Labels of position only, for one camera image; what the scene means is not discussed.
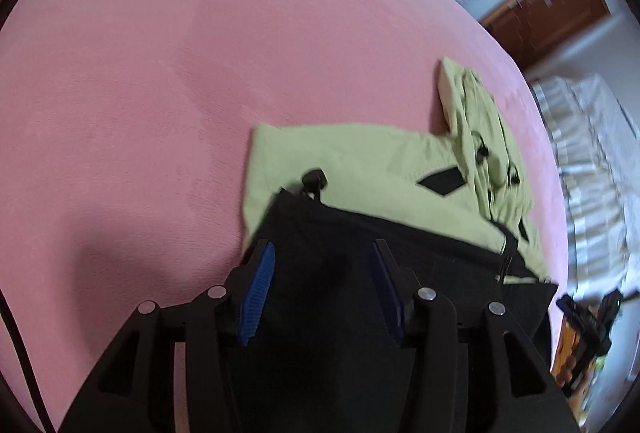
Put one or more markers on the brown wooden door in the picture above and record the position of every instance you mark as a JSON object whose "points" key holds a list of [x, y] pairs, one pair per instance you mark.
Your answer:
{"points": [[550, 8]]}

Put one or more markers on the pink bed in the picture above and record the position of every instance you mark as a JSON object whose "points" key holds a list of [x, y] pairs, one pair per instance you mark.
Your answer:
{"points": [[150, 63]]}

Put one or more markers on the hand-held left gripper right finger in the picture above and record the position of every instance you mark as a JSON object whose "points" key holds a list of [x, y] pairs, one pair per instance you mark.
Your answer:
{"points": [[387, 283]]}

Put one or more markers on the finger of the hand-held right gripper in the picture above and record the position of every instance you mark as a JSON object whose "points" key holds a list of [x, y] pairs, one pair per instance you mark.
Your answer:
{"points": [[569, 305]]}

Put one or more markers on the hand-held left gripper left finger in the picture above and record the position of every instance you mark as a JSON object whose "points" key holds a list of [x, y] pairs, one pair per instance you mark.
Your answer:
{"points": [[257, 293]]}

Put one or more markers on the green and black hooded jacket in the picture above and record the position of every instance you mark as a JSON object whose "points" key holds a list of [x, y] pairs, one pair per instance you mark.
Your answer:
{"points": [[350, 163]]}

